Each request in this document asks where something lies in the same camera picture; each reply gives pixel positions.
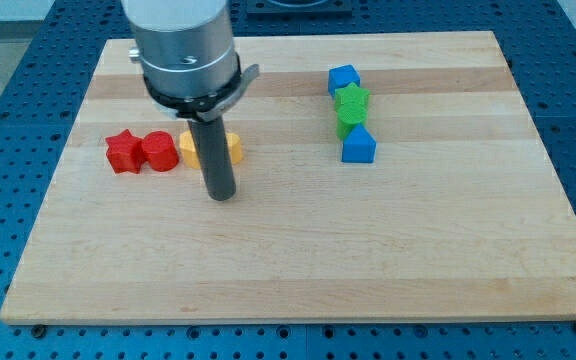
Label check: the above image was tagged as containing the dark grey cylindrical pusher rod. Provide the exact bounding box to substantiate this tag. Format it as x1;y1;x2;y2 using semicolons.
188;117;236;201

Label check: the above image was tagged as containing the black clamp ring with lever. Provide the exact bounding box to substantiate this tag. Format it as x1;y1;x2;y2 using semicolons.
143;55;260;122

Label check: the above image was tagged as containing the yellow hexagon block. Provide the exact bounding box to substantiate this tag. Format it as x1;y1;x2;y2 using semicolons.
179;130;244;169

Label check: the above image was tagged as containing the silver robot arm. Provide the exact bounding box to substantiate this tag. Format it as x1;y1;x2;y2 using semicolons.
121;0;259;201

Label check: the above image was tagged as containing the red cylinder block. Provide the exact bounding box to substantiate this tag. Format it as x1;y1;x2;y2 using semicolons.
141;131;179;172

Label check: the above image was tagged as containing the red star block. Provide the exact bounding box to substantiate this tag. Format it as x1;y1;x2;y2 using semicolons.
105;129;146;174

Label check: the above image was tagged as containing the green cylinder block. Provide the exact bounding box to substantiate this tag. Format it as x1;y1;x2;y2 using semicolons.
336;104;368;141

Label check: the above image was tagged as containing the blue cube block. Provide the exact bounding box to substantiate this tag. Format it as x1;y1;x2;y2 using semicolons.
328;64;361;98

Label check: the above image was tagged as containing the green star block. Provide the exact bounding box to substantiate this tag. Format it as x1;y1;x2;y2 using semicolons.
334;82;370;110

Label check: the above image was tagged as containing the blue pentagon house block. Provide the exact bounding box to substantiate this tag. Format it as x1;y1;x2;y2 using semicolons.
341;125;377;163

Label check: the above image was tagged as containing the wooden board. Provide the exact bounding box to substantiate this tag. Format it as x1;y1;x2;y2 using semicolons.
0;31;576;325

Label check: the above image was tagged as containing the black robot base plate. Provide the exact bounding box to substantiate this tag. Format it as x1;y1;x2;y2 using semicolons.
245;0;353;15

